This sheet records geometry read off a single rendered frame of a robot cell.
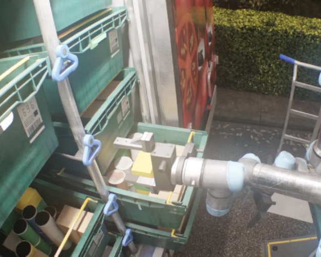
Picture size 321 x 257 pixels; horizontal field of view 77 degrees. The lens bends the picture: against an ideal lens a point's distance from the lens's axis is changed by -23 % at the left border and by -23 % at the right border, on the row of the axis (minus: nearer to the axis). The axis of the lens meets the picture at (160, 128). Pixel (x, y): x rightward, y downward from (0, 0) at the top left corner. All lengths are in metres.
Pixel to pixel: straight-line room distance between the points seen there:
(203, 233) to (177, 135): 1.15
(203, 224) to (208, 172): 1.55
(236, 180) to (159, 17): 0.63
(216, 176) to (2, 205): 0.51
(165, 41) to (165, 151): 0.49
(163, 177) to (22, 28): 0.58
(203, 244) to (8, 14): 1.94
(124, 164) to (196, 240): 1.20
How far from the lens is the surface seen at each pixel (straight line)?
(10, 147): 0.55
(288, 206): 2.35
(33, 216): 1.01
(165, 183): 0.67
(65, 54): 0.59
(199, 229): 2.12
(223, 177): 0.60
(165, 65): 1.01
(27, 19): 0.73
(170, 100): 1.09
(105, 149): 0.91
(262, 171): 0.72
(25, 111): 0.57
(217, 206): 0.69
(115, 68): 0.94
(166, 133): 1.14
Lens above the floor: 1.87
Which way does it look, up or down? 38 degrees down
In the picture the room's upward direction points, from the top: 8 degrees counter-clockwise
